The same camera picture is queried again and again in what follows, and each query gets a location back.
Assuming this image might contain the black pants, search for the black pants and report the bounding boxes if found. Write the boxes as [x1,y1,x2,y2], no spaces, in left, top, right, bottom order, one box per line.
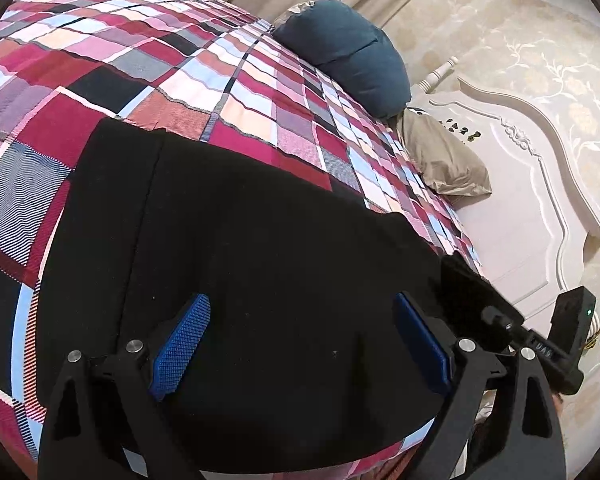
[36,117,481,476]

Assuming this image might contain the plaid bed blanket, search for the plaid bed blanket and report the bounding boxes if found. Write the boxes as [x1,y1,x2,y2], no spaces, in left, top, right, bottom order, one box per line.
[0,0,486,480]

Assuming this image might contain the dark blue pillow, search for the dark blue pillow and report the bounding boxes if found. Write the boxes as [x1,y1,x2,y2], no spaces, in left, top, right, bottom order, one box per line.
[271,0,412,120]

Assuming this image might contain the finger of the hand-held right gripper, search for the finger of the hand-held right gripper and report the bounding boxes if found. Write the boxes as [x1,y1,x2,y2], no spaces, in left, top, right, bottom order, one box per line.
[430,255,526,353]

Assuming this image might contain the beige pillow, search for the beige pillow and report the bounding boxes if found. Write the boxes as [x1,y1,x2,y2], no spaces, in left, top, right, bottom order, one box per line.
[397,108,493,197]

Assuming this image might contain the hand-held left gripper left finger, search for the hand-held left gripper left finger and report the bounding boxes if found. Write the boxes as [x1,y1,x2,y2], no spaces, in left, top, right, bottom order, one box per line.
[37,293,212,480]

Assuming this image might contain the white carved headboard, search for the white carved headboard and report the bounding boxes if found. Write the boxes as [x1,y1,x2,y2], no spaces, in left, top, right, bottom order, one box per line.
[410,57,600,386]

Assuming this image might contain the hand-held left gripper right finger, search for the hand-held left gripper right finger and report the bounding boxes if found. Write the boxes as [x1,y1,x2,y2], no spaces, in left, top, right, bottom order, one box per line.
[392,292,566,480]

